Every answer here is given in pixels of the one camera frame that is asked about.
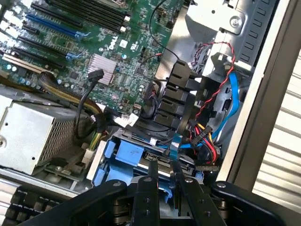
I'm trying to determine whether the silver hard disk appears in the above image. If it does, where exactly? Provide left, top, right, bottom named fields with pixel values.
left=138, top=150, right=196, bottom=176

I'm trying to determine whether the blue plastic disk bay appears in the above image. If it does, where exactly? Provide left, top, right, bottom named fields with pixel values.
left=93, top=136, right=205, bottom=203

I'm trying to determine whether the white power plug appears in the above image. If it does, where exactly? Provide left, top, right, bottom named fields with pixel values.
left=81, top=141, right=95, bottom=167

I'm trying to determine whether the black plastic fan shroud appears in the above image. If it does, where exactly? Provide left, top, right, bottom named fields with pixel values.
left=152, top=60, right=212, bottom=132

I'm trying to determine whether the black keyboard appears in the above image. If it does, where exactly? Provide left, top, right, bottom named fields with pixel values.
left=0, top=185, right=69, bottom=226

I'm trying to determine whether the silver metal PC case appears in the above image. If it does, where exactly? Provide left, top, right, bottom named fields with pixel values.
left=0, top=0, right=301, bottom=201

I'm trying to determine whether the silver power supply unit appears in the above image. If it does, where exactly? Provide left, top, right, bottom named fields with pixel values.
left=0, top=94, right=83, bottom=176

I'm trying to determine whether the silver finned chipset heatsink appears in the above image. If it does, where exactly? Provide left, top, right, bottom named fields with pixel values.
left=88, top=53, right=118, bottom=85

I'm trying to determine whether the green motherboard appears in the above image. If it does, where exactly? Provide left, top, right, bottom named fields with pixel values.
left=0, top=0, right=189, bottom=123

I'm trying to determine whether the long black expansion slot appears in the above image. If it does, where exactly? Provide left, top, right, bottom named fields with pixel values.
left=30, top=2, right=83, bottom=29
left=17, top=35, right=71, bottom=58
left=12, top=46, right=66, bottom=70

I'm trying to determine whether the beige expansion slot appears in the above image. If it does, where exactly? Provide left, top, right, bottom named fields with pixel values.
left=1, top=53, right=53, bottom=74

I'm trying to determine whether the black RAM slot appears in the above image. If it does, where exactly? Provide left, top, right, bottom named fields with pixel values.
left=57, top=0, right=131, bottom=23
left=46, top=0, right=127, bottom=33

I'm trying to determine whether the silver metal drive cage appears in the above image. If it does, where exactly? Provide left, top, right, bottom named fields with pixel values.
left=185, top=0, right=278, bottom=71

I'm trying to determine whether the blue expansion slot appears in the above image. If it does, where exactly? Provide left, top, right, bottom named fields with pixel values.
left=26, top=14, right=82, bottom=38

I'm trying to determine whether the short black expansion slot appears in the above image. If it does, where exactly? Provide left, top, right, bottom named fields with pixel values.
left=22, top=24, right=40, bottom=36

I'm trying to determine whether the coloured power wire bundle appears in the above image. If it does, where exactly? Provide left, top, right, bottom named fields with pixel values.
left=188, top=122, right=223, bottom=165

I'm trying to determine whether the white wire connector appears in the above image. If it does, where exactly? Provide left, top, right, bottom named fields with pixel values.
left=115, top=113, right=139, bottom=128

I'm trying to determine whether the blue data wire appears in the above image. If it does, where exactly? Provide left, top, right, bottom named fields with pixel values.
left=173, top=71, right=241, bottom=151

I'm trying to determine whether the black data wire with plug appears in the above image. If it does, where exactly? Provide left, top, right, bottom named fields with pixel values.
left=73, top=69, right=105, bottom=142

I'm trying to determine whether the black braided cable bundle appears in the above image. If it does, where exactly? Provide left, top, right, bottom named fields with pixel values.
left=39, top=72, right=109, bottom=146

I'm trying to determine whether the red black twisted wire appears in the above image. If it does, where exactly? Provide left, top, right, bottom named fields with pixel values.
left=192, top=41, right=236, bottom=120

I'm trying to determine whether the thin black wire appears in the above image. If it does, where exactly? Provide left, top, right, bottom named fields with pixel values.
left=149, top=0, right=181, bottom=62

